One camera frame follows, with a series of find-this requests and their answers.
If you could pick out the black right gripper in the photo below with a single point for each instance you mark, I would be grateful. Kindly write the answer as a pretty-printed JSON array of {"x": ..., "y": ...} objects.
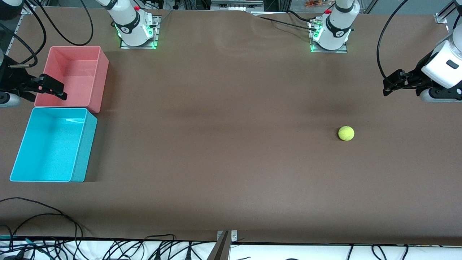
[{"x": 14, "y": 80}]

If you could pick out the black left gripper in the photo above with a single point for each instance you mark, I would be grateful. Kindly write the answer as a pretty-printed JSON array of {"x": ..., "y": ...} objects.
[{"x": 415, "y": 78}]

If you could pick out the yellow-green tennis ball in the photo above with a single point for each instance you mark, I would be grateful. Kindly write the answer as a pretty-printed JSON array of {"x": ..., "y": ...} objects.
[{"x": 346, "y": 133}]

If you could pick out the pink plastic bin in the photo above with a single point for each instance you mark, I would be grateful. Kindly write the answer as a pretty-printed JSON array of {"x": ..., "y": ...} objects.
[{"x": 79, "y": 72}]

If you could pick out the blue plastic bin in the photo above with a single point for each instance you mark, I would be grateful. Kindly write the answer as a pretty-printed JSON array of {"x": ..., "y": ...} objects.
[{"x": 50, "y": 148}]

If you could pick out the orange packaged items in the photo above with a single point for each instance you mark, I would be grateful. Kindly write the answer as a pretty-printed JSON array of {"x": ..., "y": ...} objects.
[{"x": 314, "y": 3}]

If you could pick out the dark metal bar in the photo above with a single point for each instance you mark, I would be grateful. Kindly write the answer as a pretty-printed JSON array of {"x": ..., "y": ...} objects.
[{"x": 220, "y": 251}]

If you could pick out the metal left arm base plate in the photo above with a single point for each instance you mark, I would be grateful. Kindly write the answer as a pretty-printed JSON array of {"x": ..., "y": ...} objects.
[{"x": 332, "y": 51}]

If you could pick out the aluminium frame corner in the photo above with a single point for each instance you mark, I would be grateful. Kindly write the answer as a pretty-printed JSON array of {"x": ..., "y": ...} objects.
[{"x": 441, "y": 18}]

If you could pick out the small metal corner bracket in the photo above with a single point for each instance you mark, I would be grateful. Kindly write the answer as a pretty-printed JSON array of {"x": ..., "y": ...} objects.
[{"x": 28, "y": 10}]

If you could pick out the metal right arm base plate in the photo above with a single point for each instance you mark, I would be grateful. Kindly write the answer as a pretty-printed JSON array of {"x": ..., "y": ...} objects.
[{"x": 157, "y": 39}]

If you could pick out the grey metal rail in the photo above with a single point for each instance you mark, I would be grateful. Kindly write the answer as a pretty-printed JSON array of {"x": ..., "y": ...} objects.
[{"x": 236, "y": 5}]

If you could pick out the small metal table bracket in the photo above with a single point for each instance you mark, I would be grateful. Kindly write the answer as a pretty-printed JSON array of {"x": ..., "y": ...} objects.
[{"x": 234, "y": 236}]

